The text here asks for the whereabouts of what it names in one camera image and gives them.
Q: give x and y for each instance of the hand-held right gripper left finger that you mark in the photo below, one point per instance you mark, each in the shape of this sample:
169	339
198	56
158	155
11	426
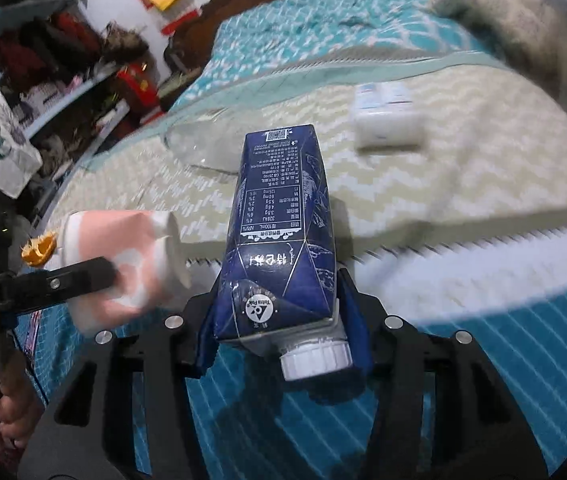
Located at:
206	350

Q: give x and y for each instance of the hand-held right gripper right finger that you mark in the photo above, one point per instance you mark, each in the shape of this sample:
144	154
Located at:
361	345

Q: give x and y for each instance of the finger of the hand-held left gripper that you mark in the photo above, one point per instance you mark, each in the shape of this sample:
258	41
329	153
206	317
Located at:
73	280

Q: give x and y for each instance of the dark blue milk carton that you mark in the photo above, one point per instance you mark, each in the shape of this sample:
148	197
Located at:
278	240

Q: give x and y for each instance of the person's left hand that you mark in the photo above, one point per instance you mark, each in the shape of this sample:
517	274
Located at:
18	410

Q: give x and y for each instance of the orange peel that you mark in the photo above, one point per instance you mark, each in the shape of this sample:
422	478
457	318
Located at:
38	250

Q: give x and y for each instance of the clear plastic bottle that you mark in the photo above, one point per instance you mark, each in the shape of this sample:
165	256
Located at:
198	137

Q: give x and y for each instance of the red bag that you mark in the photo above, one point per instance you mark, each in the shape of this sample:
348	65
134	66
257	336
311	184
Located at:
136	82

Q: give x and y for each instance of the cluttered metal shelf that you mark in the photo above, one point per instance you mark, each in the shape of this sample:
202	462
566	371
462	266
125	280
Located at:
53	60

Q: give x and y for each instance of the white small carton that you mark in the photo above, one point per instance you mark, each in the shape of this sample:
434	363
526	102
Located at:
388	117

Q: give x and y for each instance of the brown handbag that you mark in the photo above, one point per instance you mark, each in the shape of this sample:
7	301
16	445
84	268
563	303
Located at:
123	42

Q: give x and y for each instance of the carved wooden headboard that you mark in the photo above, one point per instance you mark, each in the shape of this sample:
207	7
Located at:
223	15

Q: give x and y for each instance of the teal patterned quilt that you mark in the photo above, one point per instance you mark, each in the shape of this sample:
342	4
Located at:
313	25

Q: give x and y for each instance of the grey patterned pillow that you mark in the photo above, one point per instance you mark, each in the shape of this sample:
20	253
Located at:
523	15

